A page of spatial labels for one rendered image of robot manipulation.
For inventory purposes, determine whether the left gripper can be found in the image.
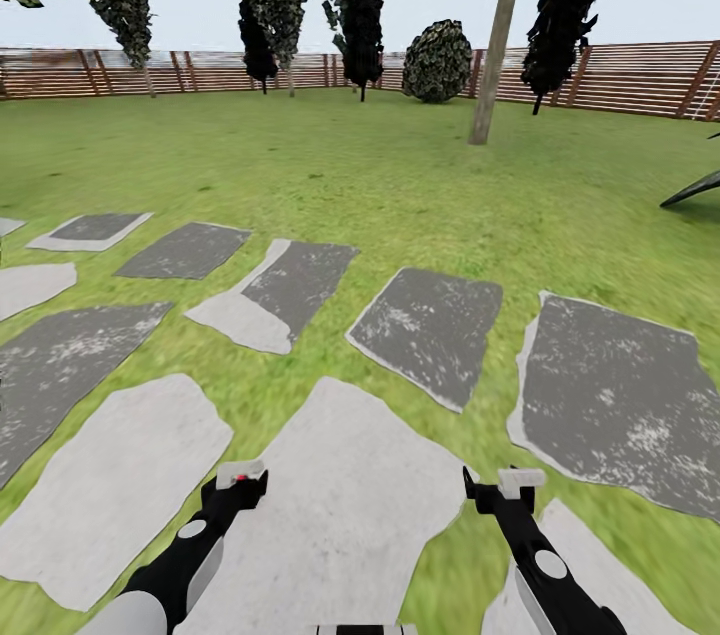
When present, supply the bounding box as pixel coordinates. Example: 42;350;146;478
201;469;269;519

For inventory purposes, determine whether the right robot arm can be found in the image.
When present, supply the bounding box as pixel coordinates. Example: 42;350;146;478
464;465;625;635

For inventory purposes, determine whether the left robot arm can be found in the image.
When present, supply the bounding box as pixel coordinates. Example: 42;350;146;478
76;459;269;635

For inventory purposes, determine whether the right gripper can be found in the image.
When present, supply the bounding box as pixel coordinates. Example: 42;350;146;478
464;477;536;531

